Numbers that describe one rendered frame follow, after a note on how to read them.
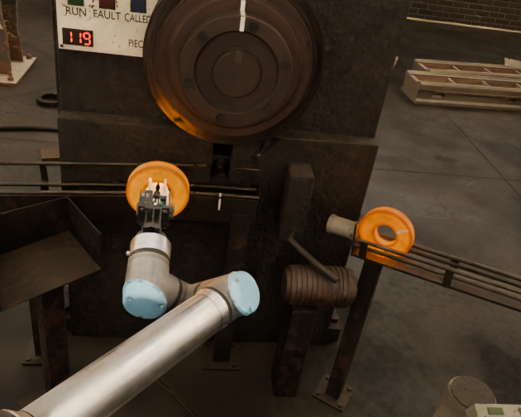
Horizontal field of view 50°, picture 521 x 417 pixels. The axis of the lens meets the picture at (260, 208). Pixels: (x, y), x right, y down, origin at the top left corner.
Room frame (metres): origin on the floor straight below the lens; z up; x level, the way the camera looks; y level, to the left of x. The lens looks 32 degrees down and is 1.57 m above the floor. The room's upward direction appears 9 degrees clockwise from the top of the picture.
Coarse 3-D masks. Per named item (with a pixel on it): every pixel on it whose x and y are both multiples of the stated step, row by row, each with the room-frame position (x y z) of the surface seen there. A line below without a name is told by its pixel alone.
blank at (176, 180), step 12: (144, 168) 1.17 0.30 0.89; (156, 168) 1.17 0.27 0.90; (168, 168) 1.18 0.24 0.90; (132, 180) 1.16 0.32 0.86; (144, 180) 1.17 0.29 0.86; (156, 180) 1.17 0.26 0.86; (168, 180) 1.18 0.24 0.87; (180, 180) 1.18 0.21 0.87; (132, 192) 1.16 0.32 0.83; (144, 192) 1.17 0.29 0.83; (180, 192) 1.18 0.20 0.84; (132, 204) 1.16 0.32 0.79; (180, 204) 1.18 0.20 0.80
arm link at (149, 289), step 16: (128, 256) 0.94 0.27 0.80; (144, 256) 0.91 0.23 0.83; (160, 256) 0.93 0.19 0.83; (128, 272) 0.89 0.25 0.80; (144, 272) 0.87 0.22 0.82; (160, 272) 0.89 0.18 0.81; (128, 288) 0.84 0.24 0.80; (144, 288) 0.84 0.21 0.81; (160, 288) 0.86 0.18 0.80; (176, 288) 0.89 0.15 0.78; (128, 304) 0.83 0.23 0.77; (144, 304) 0.83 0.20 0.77; (160, 304) 0.84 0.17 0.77
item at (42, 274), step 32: (0, 224) 1.13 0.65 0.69; (32, 224) 1.18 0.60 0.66; (64, 224) 1.24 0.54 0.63; (0, 256) 1.11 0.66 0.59; (32, 256) 1.13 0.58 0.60; (64, 256) 1.14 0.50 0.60; (96, 256) 1.13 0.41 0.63; (0, 288) 1.00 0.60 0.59; (32, 288) 1.01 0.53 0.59; (64, 320) 1.10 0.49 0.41; (64, 352) 1.10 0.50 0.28
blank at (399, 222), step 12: (372, 216) 1.35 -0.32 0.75; (384, 216) 1.34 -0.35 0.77; (396, 216) 1.33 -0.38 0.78; (360, 228) 1.36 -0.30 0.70; (372, 228) 1.35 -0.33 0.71; (396, 228) 1.32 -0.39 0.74; (408, 228) 1.31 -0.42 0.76; (372, 240) 1.35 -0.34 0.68; (384, 240) 1.36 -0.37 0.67; (396, 240) 1.32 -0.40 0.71; (408, 240) 1.30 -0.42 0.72; (372, 252) 1.34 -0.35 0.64
